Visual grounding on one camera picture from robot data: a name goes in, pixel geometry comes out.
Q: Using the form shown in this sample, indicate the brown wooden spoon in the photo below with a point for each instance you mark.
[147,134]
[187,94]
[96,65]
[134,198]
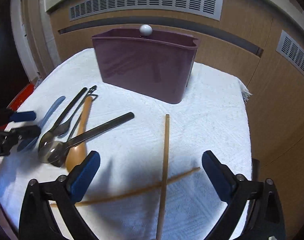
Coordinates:
[78,152]

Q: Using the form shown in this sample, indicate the blue plastic spoon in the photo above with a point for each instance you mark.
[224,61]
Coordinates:
[54,107]

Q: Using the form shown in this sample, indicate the steel shovel-shaped spoon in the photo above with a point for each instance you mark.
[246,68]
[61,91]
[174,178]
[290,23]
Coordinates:
[65,127]

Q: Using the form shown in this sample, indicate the wooden chopstick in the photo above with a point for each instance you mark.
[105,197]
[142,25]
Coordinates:
[131,193]
[165,155]

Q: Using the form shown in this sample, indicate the long grey vent grille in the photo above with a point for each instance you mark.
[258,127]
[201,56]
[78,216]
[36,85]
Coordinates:
[147,1]

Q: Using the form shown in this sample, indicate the short grey vent grille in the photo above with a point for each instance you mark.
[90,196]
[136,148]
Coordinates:
[297,55]

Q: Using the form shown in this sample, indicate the white ball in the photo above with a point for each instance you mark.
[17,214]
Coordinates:
[145,29]

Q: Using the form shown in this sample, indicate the wooden kitchen cabinet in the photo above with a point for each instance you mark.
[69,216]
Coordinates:
[242,35]

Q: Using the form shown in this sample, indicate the red box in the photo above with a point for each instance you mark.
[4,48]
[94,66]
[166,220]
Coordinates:
[24,93]

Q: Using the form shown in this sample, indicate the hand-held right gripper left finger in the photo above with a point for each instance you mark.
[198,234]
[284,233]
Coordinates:
[85,177]

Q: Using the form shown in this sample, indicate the white towel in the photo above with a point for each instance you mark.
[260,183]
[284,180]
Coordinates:
[204,120]

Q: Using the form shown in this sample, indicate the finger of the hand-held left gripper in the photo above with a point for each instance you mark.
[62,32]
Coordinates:
[24,116]
[26,132]

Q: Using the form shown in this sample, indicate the purple plastic utensil container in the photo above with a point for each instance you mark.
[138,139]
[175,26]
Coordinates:
[144,67]

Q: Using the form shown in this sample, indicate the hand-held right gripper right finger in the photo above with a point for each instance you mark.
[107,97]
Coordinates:
[218,177]

